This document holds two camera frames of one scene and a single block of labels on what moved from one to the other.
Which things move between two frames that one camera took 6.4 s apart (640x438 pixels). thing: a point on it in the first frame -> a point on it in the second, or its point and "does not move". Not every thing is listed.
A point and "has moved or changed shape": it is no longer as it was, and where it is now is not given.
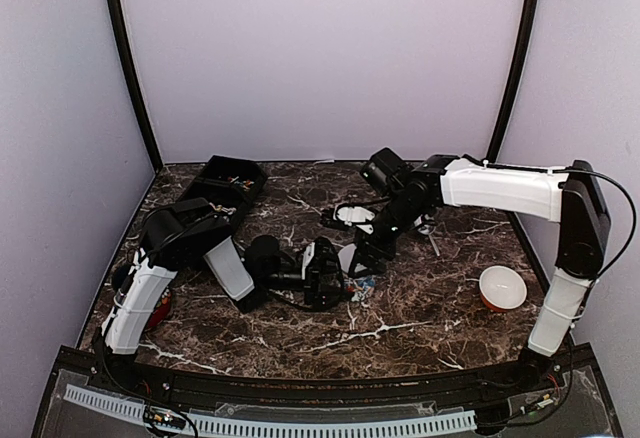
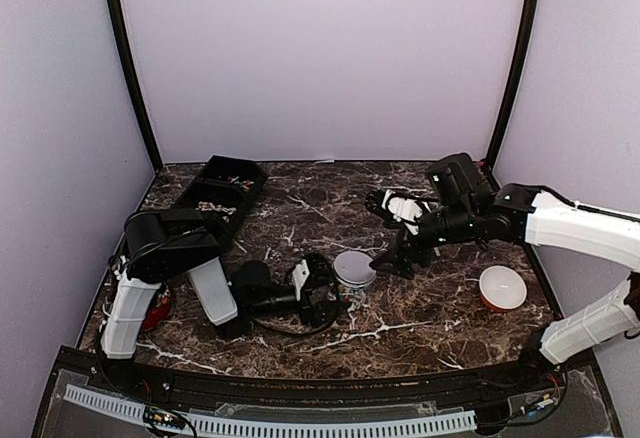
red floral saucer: (159, 313) does not move
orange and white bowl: (502, 288) does not move
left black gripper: (314, 291) -> (306, 286)
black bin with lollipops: (245, 175) does not move
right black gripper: (366, 243) -> (398, 256)
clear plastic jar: (359, 288) has moved or changed shape
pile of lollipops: (245, 184) does not move
